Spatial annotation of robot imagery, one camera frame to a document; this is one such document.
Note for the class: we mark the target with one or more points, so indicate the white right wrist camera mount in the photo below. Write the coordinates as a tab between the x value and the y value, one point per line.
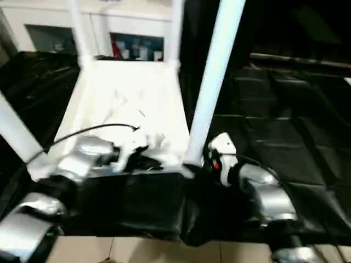
226	148

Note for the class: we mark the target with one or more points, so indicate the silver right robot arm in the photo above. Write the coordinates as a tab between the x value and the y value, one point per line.
268	191

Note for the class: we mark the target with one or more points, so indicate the white flat board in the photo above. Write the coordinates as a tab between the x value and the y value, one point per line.
348	80

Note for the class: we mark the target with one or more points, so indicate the small silver object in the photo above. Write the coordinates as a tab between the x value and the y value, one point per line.
112	1

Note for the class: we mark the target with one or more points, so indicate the white tub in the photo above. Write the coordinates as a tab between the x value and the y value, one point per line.
142	52

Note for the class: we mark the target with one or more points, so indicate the white cup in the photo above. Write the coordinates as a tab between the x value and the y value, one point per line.
157	55

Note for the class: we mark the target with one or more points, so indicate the white plastic table leg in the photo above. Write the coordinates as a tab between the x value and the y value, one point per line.
19	128
175	33
216	68
81	30

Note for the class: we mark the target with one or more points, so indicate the dark long rod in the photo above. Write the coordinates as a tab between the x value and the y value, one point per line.
301	60

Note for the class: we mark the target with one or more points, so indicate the white jar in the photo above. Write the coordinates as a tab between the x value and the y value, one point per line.
126	53

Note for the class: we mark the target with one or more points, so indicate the white glass door cabinet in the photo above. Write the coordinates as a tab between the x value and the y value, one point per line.
123	19

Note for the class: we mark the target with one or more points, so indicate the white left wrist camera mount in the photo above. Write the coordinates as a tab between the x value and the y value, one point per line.
129	153

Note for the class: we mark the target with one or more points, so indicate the white plastic table top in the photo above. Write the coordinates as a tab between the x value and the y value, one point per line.
123	96

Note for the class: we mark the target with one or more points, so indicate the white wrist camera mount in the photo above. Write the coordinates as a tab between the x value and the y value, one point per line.
226	148
129	153

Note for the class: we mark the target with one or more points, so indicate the black work mat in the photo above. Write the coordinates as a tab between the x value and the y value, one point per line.
288	137

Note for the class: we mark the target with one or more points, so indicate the red package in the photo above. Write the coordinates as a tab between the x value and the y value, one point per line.
116	48

